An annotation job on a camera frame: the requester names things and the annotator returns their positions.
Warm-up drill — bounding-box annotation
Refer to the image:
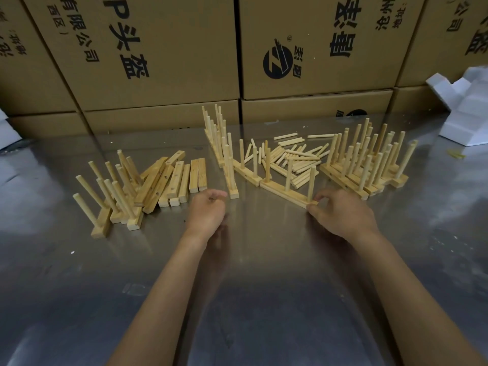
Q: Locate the person's left hand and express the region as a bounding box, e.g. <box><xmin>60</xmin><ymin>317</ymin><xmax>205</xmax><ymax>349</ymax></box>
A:
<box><xmin>185</xmin><ymin>188</ymin><xmax>229</xmax><ymax>242</ymax></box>

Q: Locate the person's right hand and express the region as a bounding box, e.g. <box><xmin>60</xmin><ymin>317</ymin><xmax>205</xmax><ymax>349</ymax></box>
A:
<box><xmin>307</xmin><ymin>188</ymin><xmax>380</xmax><ymax>242</ymax></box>

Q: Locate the pile of drilled wooden bars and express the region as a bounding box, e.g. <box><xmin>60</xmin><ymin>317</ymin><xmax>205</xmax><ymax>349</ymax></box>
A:
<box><xmin>133</xmin><ymin>150</ymin><xmax>208</xmax><ymax>215</ymax></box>

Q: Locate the pile of wooden dowels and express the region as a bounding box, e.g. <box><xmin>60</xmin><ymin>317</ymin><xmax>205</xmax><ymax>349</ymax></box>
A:
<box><xmin>243</xmin><ymin>132</ymin><xmax>336</xmax><ymax>189</ymax></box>

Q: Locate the person's right forearm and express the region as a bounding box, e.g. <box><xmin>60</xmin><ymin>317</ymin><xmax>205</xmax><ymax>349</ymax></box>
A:
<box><xmin>354</xmin><ymin>228</ymin><xmax>485</xmax><ymax>366</ymax></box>

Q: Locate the person's left forearm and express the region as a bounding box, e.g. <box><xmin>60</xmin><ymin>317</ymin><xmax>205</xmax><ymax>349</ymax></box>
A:
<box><xmin>108</xmin><ymin>230</ymin><xmax>208</xmax><ymax>366</ymax></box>

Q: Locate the stack of white foam blocks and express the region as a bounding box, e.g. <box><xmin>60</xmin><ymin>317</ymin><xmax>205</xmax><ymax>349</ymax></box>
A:
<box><xmin>0</xmin><ymin>108</ymin><xmax>22</xmax><ymax>150</ymax></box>
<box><xmin>425</xmin><ymin>65</ymin><xmax>488</xmax><ymax>147</ymax></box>

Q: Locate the clear tape patch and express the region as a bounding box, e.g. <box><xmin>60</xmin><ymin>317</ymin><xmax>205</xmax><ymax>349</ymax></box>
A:
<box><xmin>121</xmin><ymin>282</ymin><xmax>147</xmax><ymax>296</ymax></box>

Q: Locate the shiny metal table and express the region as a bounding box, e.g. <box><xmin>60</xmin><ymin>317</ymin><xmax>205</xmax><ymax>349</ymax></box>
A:
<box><xmin>0</xmin><ymin>112</ymin><xmax>488</xmax><ymax>366</ymax></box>

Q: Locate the stack of brown cardboard boxes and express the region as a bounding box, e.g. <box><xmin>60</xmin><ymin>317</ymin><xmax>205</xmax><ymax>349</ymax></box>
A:
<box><xmin>0</xmin><ymin>0</ymin><xmax>488</xmax><ymax>138</ymax></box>

